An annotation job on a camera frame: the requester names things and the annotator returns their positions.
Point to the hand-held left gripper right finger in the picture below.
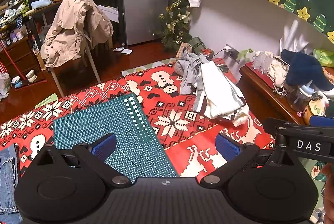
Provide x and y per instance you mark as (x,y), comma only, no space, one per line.
(227,147)

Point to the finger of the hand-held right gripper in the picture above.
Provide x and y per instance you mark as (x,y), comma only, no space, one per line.
(322,120)
(284,125)

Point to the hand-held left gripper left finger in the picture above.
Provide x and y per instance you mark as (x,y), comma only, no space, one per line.
(104,147)

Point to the white knit vest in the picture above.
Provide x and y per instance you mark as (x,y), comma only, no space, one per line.
(219,93)

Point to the person's right hand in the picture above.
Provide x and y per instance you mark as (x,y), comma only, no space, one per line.
(330,203)

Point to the clear bottle with blue straw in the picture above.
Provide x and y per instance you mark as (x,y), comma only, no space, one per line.
(304,96)

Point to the green cutting mat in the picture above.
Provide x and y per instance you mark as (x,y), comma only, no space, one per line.
(117,114)

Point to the brown wooden nightstand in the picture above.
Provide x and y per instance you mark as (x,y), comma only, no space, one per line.
(258,83)

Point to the dark blue fuzzy cloth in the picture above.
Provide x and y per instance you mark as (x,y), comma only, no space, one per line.
(300,67)

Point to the yellow-green bag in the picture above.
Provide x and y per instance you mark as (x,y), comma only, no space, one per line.
(325,58)

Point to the red patterned blanket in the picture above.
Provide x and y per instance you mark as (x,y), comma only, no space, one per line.
(161,98)

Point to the white crinkled plastic bag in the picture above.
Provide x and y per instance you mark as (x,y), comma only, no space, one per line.
(292,38)

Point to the grey hoodie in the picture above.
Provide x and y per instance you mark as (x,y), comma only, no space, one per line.
(186,70)

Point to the blue jeans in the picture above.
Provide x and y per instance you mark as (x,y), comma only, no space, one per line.
(7,174)

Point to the white ceramic pot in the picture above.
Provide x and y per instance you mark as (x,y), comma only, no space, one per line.
(31,75)

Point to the dark green gift box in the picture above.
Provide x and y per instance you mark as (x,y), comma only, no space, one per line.
(197,45)

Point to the patterned gift box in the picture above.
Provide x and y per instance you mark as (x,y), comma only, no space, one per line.
(182,50)

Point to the blue bowl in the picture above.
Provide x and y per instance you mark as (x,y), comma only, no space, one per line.
(17,82)

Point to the beige coat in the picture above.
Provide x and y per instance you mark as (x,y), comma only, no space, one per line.
(70,25)

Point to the brown wooden cabinet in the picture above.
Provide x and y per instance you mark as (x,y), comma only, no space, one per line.
(18,54)

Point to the small Christmas tree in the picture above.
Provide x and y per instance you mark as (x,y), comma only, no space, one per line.
(173,30)

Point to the white drawer unit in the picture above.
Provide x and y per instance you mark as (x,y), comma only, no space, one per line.
(109,13)

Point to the light blue pouch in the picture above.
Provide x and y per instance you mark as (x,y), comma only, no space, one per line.
(41,3)

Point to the white wall charger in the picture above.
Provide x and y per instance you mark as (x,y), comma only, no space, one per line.
(231,51)

